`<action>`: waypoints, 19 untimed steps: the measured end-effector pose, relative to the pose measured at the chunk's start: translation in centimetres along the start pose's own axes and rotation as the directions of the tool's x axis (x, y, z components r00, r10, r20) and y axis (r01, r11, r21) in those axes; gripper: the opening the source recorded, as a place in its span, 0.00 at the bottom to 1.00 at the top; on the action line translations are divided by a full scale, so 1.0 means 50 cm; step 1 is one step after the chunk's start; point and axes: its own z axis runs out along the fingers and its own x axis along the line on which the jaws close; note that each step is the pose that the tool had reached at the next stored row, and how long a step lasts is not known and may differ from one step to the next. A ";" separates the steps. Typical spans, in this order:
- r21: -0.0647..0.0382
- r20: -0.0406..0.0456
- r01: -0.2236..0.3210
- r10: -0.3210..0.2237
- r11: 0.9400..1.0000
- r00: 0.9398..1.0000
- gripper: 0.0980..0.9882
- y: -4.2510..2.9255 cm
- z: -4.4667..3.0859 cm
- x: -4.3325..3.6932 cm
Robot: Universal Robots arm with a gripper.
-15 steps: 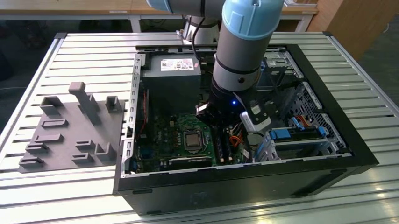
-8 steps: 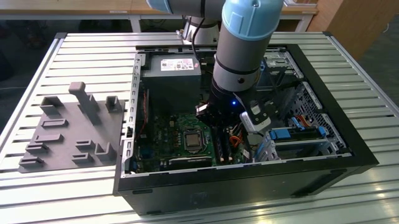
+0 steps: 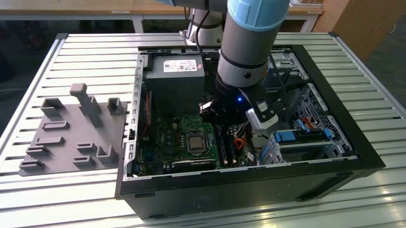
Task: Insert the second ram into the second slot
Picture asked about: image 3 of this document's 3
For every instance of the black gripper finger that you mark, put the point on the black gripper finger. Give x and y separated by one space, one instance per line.
207 109

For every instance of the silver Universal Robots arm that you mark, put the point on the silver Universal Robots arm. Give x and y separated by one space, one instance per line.
245 47

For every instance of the green motherboard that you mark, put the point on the green motherboard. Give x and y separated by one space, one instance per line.
190 123

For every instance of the grey power supply unit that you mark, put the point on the grey power supply unit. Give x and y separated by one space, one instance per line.
171 95

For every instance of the silver CPU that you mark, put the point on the silver CPU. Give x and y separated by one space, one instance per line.
195 143

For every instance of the round grey speaker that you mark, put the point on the round grey speaker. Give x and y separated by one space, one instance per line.
262 142

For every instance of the black graphics card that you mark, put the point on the black graphics card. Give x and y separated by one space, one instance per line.
194 164

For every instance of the hard disk in blue carrier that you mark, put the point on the hard disk in blue carrier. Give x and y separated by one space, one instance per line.
285 137

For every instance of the silver drive cage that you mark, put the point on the silver drive cage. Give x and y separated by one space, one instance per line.
285 61

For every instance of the silver disk bay cage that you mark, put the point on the silver disk bay cage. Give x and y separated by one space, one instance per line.
305 145

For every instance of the black open PC case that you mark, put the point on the black open PC case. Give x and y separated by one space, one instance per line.
222 194

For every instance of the grey parts rack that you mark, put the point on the grey parts rack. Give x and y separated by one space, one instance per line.
72 133

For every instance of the wooden cabinet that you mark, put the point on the wooden cabinet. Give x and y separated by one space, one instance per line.
365 23

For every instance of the wooden desk white frame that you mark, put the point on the wooden desk white frame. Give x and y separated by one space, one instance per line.
63 6

